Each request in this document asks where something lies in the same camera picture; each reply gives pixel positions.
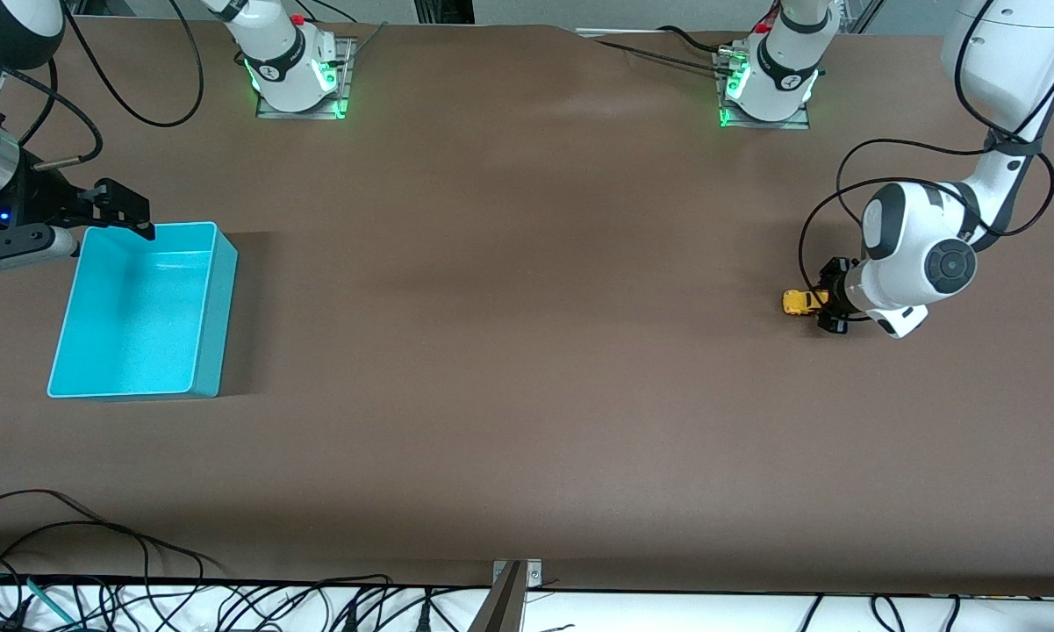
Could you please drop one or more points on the grey metal bar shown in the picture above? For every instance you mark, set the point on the grey metal bar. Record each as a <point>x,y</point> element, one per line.
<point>500,610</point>

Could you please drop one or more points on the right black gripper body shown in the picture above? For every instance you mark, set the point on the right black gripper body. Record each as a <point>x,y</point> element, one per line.
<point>42,204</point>

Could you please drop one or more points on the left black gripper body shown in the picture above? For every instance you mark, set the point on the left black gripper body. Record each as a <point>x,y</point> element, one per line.
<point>836,287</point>

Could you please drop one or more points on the silver table rail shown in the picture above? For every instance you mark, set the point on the silver table rail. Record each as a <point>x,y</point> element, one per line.
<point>614,32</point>

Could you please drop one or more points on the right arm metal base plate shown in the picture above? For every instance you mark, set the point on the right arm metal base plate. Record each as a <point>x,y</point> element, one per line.
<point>298,114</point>

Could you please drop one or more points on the small metal edge bracket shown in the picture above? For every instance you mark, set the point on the small metal edge bracket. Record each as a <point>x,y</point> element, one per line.
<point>535,575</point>

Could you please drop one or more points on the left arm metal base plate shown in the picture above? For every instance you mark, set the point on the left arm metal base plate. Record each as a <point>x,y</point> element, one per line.
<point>772,125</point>

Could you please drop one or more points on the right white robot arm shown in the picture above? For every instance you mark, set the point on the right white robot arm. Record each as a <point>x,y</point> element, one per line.
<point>272,53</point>

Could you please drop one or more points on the teal plastic bin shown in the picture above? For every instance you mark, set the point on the teal plastic bin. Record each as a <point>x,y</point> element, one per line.
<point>140,325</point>

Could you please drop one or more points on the slanted aluminium profile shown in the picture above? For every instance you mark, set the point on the slanted aluminium profile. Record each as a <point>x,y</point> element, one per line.
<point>856,13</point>

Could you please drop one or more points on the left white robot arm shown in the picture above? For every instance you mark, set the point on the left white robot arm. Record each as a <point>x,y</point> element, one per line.
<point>913,237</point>

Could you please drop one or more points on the yellow beetle toy car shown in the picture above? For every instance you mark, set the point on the yellow beetle toy car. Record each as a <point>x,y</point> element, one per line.
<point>799,302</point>

